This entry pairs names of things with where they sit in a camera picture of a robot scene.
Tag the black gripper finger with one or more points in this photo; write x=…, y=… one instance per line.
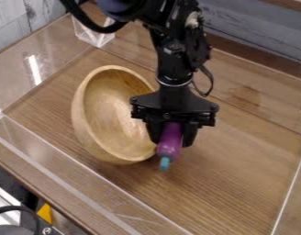
x=191, y=129
x=154, y=128

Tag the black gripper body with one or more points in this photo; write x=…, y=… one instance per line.
x=173, y=103

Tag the purple toy eggplant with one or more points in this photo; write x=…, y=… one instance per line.
x=169, y=145

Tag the brown wooden bowl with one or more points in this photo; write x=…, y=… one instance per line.
x=113, y=137

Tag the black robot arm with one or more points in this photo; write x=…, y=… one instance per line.
x=174, y=23

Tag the clear acrylic tray walls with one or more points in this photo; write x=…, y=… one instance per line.
x=235, y=182

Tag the yellow sticker on base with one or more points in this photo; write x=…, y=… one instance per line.
x=45, y=213

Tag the black metal base with screw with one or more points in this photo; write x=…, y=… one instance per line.
x=46, y=229

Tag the clear acrylic corner bracket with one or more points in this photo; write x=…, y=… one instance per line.
x=89, y=36

